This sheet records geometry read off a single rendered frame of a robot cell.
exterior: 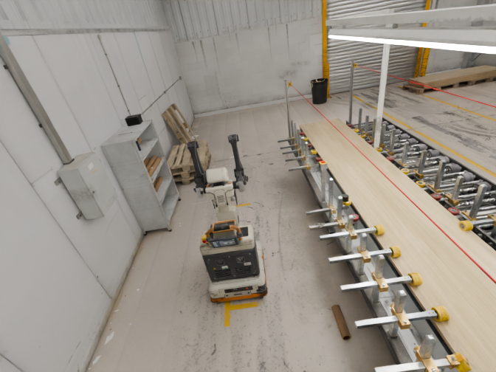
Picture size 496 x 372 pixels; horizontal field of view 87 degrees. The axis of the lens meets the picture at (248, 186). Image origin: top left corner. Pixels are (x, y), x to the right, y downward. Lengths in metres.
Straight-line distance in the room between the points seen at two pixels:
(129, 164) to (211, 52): 6.47
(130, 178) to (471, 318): 3.71
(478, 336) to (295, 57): 8.90
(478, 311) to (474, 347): 0.25
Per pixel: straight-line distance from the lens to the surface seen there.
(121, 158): 3.85
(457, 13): 1.68
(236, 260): 2.74
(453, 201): 3.10
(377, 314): 2.23
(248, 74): 9.69
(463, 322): 2.11
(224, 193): 2.63
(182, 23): 9.74
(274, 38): 9.68
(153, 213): 4.21
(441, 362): 1.86
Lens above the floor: 2.55
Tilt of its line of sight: 31 degrees down
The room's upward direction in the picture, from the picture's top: 11 degrees counter-clockwise
